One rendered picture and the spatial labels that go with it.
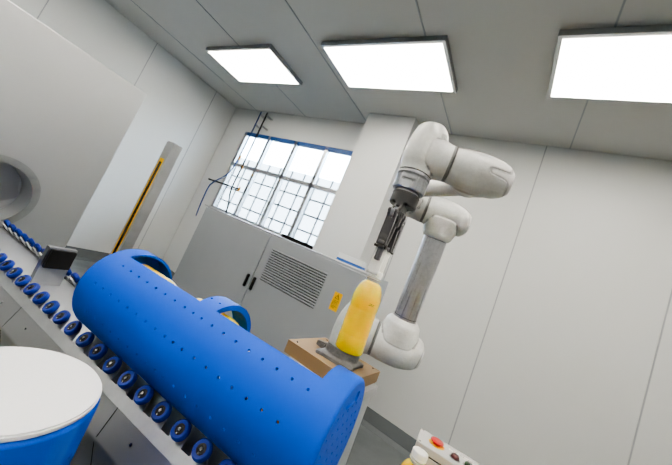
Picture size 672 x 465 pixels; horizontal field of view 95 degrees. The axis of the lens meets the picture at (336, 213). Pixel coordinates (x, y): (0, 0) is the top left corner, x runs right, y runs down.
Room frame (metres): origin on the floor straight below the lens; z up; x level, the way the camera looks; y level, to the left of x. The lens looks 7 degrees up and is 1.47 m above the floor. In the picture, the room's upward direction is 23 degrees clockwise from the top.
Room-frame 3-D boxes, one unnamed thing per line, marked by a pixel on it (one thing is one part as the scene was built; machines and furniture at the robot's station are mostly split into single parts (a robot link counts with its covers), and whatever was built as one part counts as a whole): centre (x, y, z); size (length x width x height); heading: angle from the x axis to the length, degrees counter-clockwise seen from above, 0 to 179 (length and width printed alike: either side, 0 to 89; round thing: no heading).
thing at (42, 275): (1.30, 0.96, 1.00); 0.10 x 0.04 x 0.15; 154
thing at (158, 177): (1.67, 0.96, 0.85); 0.06 x 0.06 x 1.70; 64
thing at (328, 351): (1.46, -0.25, 1.08); 0.22 x 0.18 x 0.06; 62
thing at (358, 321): (0.81, -0.16, 1.36); 0.07 x 0.07 x 0.19
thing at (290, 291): (3.19, 0.36, 0.72); 2.15 x 0.54 x 1.45; 57
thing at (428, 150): (0.82, -0.17, 1.84); 0.13 x 0.11 x 0.16; 77
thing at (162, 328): (0.93, 0.19, 1.09); 0.88 x 0.28 x 0.28; 64
